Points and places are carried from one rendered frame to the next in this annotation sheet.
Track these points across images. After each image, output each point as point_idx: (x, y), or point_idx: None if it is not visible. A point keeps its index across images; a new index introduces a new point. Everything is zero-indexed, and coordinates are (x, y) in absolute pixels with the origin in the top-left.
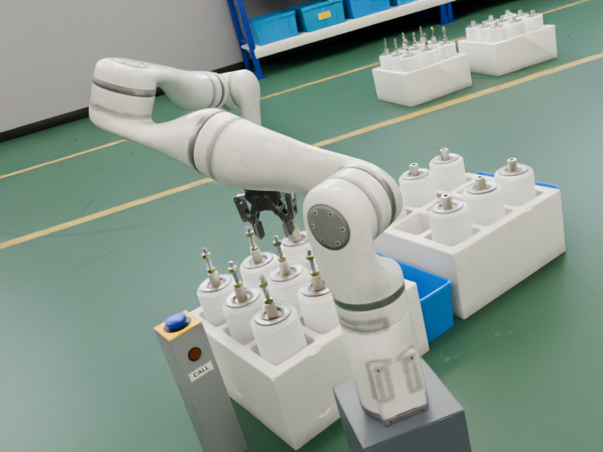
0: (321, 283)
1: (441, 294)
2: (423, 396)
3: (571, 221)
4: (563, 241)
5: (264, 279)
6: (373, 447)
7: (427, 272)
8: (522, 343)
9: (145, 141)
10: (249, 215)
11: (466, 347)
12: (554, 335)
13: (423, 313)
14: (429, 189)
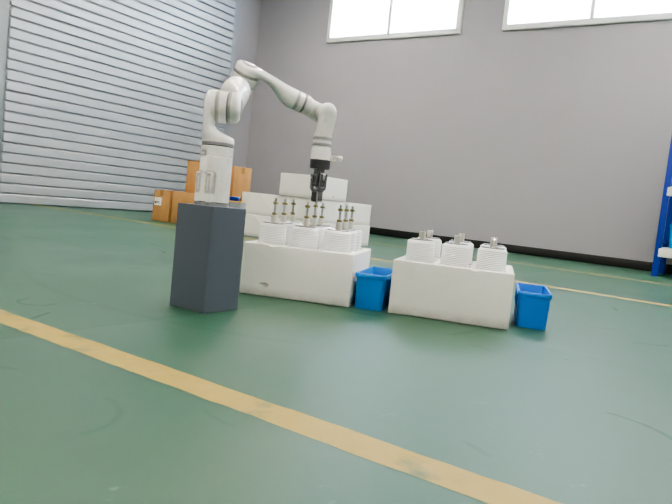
0: (306, 224)
1: (375, 280)
2: (208, 197)
3: (555, 332)
4: (505, 319)
5: (276, 200)
6: (180, 203)
7: (389, 274)
8: (381, 320)
9: None
10: (314, 187)
11: (360, 312)
12: (398, 325)
13: (357, 283)
14: None
